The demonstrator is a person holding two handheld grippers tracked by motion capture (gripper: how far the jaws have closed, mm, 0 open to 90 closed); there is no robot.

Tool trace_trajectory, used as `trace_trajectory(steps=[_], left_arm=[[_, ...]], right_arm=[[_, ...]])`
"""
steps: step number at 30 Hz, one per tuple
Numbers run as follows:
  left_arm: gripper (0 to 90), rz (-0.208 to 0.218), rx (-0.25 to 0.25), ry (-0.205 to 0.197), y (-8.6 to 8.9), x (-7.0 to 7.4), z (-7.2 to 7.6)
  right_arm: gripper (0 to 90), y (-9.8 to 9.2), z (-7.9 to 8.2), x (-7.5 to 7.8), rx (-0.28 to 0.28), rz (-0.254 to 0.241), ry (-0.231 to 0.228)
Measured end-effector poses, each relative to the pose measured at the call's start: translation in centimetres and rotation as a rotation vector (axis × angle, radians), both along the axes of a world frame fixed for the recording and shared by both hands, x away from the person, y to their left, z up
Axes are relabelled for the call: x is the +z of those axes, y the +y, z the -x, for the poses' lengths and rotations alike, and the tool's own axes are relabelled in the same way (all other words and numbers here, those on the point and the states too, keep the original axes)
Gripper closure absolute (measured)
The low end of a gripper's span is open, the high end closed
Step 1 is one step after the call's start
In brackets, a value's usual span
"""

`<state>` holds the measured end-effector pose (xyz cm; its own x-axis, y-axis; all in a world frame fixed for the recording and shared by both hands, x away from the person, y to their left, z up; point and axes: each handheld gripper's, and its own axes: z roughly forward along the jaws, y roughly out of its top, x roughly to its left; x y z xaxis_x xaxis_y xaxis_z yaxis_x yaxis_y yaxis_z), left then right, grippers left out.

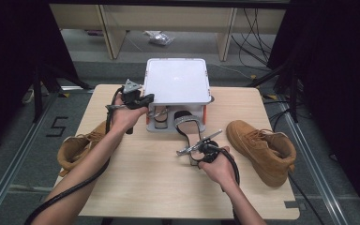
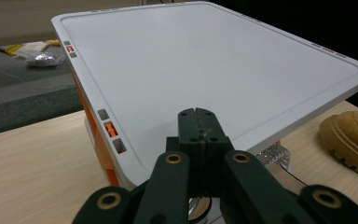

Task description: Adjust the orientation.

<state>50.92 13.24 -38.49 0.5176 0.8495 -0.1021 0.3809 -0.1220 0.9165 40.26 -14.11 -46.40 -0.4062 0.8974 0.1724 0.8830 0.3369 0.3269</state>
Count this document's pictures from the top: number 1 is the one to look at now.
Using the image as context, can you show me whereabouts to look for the black metal stand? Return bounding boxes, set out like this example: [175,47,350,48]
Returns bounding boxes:
[247,59,301,125]
[31,62,95,123]

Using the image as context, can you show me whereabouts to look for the beige wooden desk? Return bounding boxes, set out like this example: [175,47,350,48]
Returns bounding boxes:
[49,3,287,62]

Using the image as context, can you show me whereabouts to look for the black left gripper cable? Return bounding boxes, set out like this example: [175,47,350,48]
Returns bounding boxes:
[23,86,125,225]

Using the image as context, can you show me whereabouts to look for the white shoe rack orange posts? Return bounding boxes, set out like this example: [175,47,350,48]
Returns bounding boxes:
[141,57,213,133]

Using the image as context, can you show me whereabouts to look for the black curtain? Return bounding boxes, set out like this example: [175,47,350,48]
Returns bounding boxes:
[266,0,360,217]
[0,0,76,158]

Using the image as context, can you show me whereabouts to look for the black silver-strap heeled sandal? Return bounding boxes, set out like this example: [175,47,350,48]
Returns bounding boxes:
[172,110,208,167]
[151,105,172,129]

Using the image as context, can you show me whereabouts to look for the metal floor rail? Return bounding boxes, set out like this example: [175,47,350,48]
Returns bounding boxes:
[276,99,351,225]
[0,92,59,225]

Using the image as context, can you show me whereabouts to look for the person's right hand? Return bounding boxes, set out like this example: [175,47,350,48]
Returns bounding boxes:
[199,145,237,188]

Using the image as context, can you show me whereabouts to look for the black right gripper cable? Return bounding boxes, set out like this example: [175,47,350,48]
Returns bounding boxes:
[212,144,242,225]

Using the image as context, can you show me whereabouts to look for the black floor cables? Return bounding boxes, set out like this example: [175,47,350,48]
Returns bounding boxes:
[231,8,278,68]

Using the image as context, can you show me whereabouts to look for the tan suede boot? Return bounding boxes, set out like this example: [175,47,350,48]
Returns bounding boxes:
[56,121,109,178]
[225,119,297,188]

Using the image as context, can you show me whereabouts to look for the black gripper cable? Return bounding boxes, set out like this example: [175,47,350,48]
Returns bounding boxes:
[23,86,125,225]
[212,144,242,225]

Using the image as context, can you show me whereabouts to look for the person's left hand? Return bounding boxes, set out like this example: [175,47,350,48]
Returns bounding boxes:
[110,93,149,134]

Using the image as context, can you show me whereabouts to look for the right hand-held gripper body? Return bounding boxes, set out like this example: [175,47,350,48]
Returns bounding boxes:
[196,129,223,164]

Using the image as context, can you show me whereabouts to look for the clear plastic bag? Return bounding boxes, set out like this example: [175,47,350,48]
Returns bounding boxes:
[143,30,176,47]

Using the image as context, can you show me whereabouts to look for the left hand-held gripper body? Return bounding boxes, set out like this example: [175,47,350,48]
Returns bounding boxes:
[121,79,144,111]

